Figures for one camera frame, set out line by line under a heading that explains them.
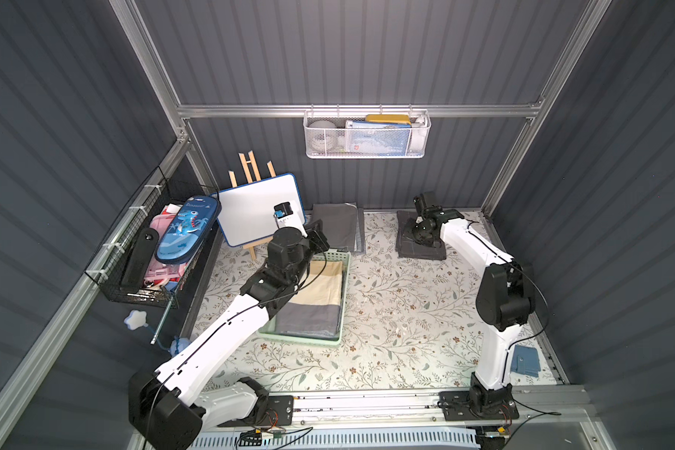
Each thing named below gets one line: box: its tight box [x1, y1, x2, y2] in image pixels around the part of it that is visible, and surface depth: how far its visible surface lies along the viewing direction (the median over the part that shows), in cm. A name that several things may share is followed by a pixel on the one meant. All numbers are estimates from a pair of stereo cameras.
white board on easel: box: [210, 173, 307, 248], surface depth 96 cm
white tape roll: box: [307, 119, 340, 153], surface depth 88 cm
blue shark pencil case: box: [154, 195, 223, 265], surface depth 69 cm
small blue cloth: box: [510, 345, 541, 378], surface depth 82 cm
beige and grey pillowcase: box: [275, 260, 344, 339], surface depth 89 cm
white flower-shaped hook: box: [123, 309, 150, 331], surface depth 67 cm
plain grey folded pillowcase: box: [311, 202, 366, 255], surface depth 118 cm
